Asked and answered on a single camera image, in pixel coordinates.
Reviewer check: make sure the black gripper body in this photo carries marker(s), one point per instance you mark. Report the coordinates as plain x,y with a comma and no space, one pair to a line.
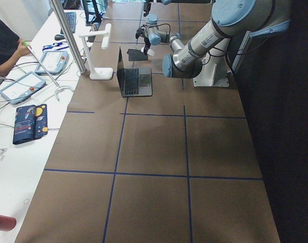
148,44

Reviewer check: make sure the white computer mouse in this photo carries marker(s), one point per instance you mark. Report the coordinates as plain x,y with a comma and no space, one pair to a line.
151,53

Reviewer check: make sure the black mouse pad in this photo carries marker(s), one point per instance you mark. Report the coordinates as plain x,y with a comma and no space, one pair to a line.
136,55

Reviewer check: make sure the grey laptop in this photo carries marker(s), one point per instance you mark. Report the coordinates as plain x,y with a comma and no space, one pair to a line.
133,82

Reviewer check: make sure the person forearm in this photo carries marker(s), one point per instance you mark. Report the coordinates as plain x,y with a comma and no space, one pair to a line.
6,66

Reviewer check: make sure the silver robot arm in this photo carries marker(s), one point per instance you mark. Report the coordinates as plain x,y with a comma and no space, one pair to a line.
228,18
151,33

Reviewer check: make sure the black computer mouse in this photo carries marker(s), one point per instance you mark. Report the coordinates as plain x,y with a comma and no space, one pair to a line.
59,37

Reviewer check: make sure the black keyboard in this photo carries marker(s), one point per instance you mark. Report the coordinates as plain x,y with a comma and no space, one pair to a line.
71,20

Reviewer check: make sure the far teach pendant tablet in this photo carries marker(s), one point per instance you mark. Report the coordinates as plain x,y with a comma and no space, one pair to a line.
54,61

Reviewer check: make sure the teach pendant tablet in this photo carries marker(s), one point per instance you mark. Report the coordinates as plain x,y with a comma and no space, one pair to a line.
54,61
23,88

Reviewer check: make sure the near teach pendant tablet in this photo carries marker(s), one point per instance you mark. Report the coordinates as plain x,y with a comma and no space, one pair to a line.
23,88

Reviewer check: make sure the space pattern pencil case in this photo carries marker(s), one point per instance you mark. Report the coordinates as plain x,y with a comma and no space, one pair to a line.
31,123

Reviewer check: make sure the red cylinder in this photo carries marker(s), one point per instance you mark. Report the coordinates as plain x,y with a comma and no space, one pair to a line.
7,223

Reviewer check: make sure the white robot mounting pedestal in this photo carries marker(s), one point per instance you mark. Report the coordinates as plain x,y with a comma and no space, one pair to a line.
214,70

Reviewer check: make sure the aluminium frame post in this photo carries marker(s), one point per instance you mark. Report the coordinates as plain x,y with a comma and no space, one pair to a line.
59,12

